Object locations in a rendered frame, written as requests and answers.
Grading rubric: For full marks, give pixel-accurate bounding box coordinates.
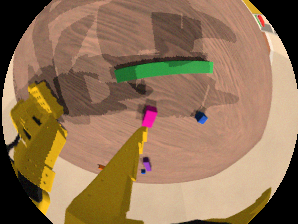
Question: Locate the purple rod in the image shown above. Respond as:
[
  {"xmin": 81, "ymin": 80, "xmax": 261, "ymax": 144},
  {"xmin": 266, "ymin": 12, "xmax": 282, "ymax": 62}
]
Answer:
[{"xmin": 143, "ymin": 158, "xmax": 151, "ymax": 171}]

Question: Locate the magenta rod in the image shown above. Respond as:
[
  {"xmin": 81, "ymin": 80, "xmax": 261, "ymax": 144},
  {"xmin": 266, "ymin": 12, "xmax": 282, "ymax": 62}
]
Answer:
[{"xmin": 142, "ymin": 105, "xmax": 157, "ymax": 128}]

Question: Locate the green rod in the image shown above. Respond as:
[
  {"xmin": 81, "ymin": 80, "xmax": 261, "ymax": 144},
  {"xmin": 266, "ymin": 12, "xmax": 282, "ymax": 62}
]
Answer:
[{"xmin": 114, "ymin": 60, "xmax": 213, "ymax": 83}]

